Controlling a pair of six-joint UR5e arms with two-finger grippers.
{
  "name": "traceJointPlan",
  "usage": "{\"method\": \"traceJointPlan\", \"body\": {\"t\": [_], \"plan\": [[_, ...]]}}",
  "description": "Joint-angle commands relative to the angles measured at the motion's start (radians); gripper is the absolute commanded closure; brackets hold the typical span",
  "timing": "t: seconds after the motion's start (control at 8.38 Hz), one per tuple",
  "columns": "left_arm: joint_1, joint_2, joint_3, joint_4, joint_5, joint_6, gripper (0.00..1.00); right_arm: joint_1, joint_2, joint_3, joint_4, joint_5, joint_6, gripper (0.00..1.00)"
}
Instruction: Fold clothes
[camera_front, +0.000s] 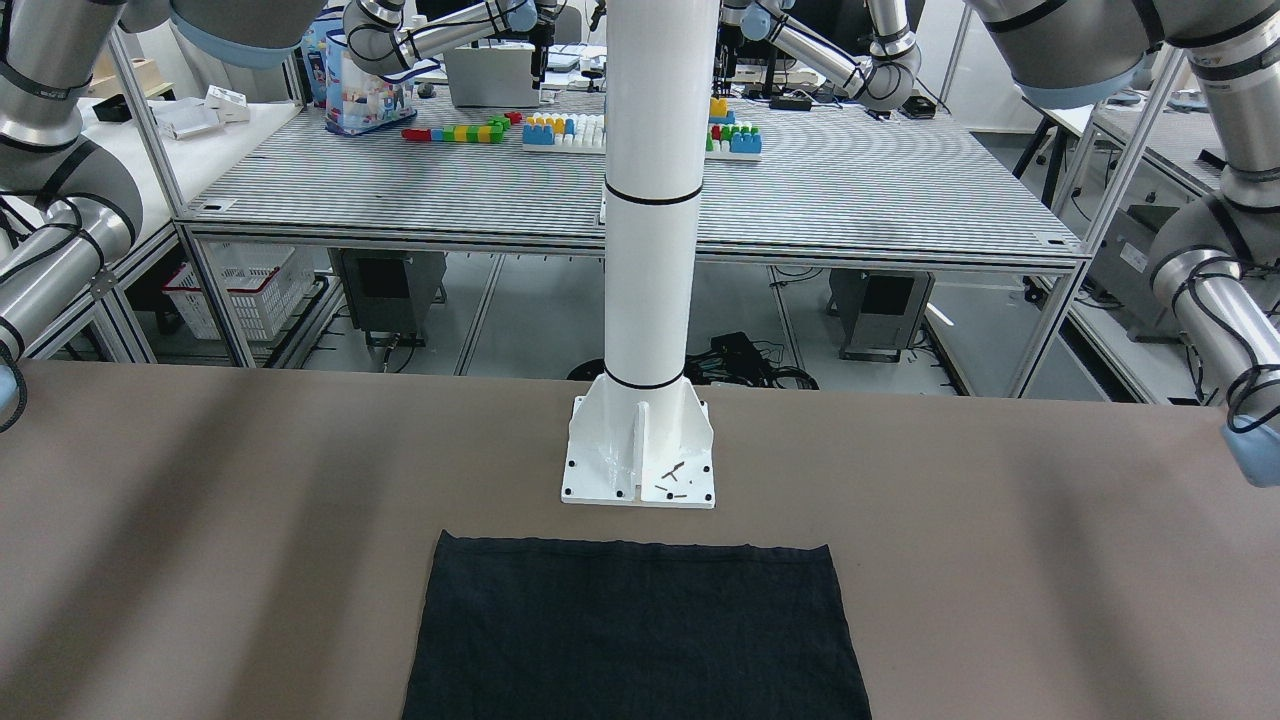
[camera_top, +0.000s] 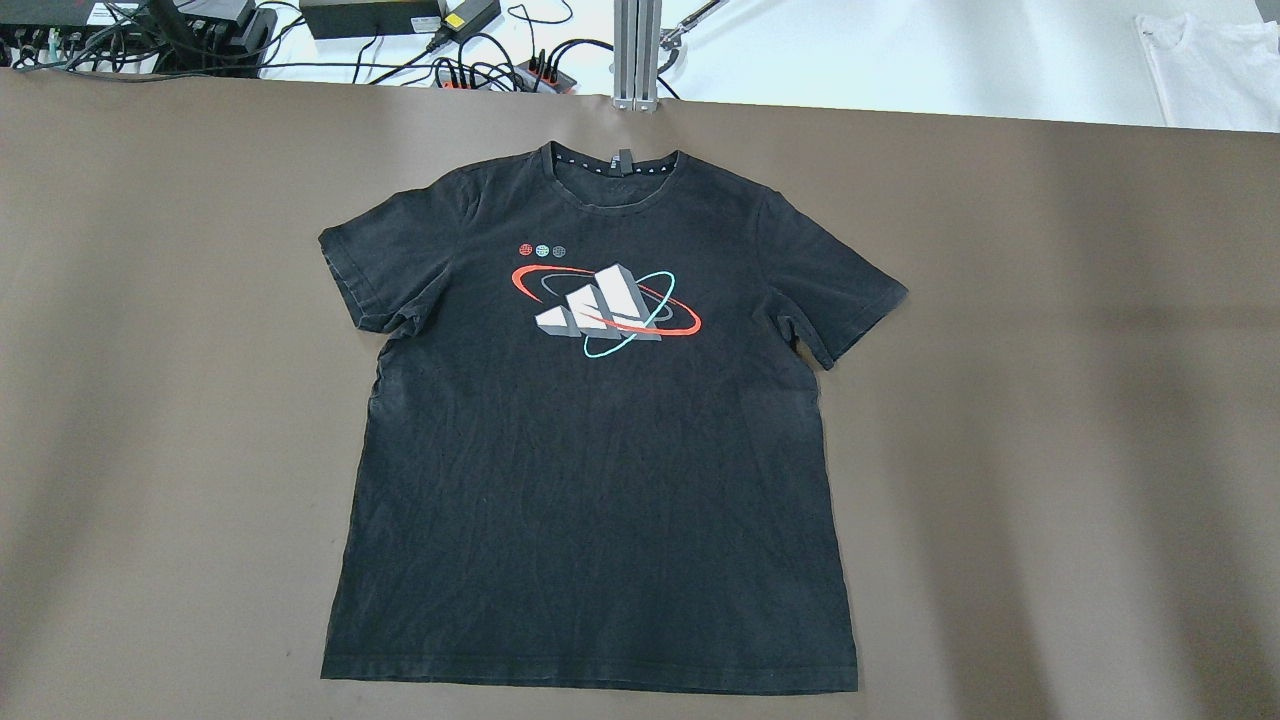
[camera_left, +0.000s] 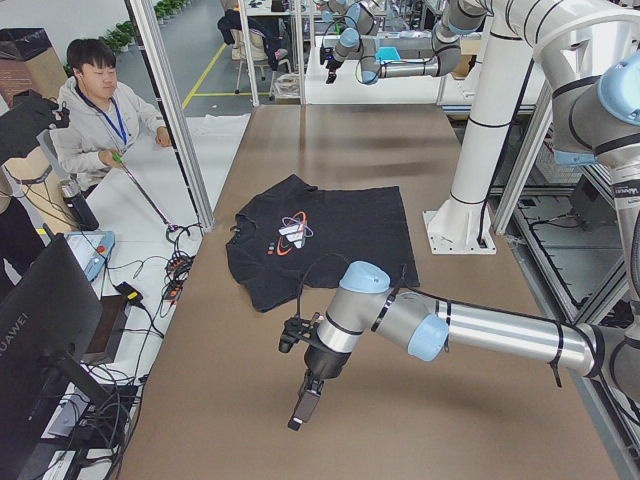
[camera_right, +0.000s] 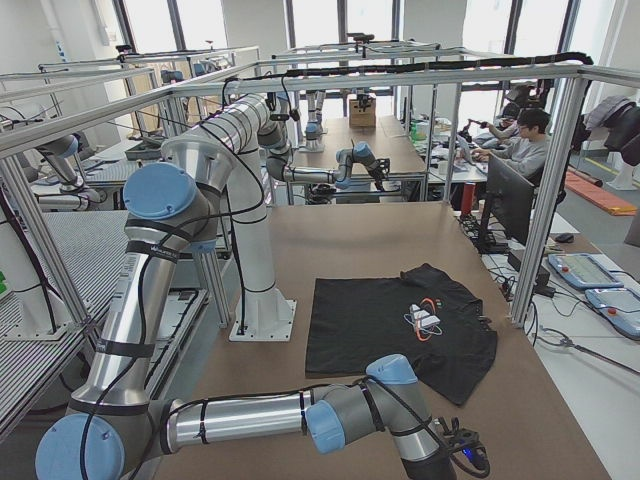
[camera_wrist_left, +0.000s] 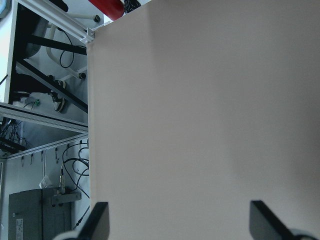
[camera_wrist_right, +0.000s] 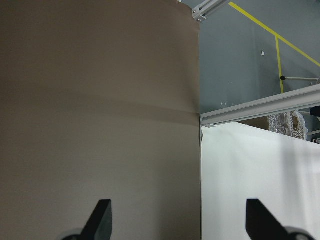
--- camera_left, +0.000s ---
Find seated man in hoodie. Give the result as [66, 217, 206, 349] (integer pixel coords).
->
[51, 39, 172, 196]

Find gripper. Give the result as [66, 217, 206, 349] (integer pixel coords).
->
[326, 56, 340, 84]
[287, 345, 350, 430]

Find black graphic t-shirt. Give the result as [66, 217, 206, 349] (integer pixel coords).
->
[226, 175, 419, 312]

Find black power adapter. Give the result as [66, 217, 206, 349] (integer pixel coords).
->
[114, 282, 143, 308]

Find reacher grabber stick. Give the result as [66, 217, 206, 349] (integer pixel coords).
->
[112, 152, 177, 233]

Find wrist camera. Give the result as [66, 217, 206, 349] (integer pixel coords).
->
[319, 46, 333, 67]
[278, 312, 324, 353]

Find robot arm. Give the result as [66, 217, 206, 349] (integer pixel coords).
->
[318, 1, 487, 85]
[279, 54, 639, 430]

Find blue teach pendant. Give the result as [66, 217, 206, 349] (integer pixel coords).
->
[65, 230, 115, 281]

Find aluminium frame post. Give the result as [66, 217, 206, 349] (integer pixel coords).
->
[125, 0, 215, 233]

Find black water bottle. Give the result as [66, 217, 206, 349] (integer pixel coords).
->
[60, 179, 99, 231]

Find orange USB hub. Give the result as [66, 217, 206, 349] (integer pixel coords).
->
[162, 251, 195, 304]

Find black Huawei monitor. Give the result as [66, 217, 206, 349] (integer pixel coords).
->
[1, 234, 123, 479]

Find blue plastic bin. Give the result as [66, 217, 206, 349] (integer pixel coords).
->
[375, 46, 401, 63]

